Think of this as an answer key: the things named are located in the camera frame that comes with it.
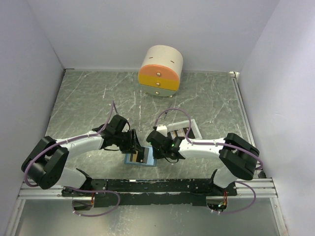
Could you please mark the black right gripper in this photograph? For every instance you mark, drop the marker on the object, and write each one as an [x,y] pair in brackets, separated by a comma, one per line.
[157,155]

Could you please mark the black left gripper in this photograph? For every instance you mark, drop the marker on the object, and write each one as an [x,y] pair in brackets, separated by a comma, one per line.
[132,145]

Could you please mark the gold magnetic stripe card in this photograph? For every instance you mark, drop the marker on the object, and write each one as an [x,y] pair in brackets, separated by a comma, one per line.
[132,158]

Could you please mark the round three-drawer mini cabinet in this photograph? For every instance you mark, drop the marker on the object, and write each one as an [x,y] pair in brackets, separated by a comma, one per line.
[160,72]

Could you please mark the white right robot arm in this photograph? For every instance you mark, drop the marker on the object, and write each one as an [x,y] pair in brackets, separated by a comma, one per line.
[239,157]

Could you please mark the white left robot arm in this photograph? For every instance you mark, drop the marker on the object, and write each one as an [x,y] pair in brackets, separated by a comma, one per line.
[45,165]

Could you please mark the blue card holder wallet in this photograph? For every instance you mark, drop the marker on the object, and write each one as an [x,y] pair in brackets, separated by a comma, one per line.
[151,161]

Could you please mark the white card tray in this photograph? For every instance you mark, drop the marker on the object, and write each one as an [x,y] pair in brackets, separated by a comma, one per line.
[180,129]

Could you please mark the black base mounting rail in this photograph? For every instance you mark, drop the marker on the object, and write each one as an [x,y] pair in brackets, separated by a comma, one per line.
[142,192]

